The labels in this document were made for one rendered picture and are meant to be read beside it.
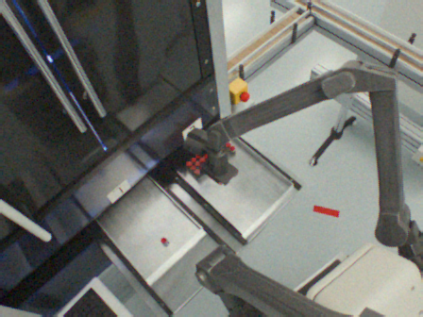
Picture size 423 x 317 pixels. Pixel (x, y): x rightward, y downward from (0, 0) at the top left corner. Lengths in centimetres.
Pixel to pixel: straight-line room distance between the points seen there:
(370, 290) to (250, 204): 68
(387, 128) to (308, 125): 178
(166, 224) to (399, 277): 83
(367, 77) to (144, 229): 91
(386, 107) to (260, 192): 67
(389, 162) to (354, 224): 147
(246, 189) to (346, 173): 121
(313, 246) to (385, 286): 147
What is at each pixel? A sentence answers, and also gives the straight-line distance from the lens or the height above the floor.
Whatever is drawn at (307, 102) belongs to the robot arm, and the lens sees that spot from 88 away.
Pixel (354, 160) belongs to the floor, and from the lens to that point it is 253.
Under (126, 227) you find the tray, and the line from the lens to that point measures 138.
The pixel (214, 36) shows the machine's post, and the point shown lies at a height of 136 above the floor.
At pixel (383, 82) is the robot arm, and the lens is 81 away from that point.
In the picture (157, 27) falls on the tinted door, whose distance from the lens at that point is 99.
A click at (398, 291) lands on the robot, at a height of 138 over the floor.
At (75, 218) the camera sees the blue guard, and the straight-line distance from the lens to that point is 124.
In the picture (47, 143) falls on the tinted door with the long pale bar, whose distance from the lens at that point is 98.
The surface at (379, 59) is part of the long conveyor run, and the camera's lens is 183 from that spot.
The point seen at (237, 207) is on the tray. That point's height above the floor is 88.
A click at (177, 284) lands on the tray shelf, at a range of 128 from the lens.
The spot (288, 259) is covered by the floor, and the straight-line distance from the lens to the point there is 220.
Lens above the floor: 212
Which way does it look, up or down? 60 degrees down
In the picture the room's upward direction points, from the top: 9 degrees counter-clockwise
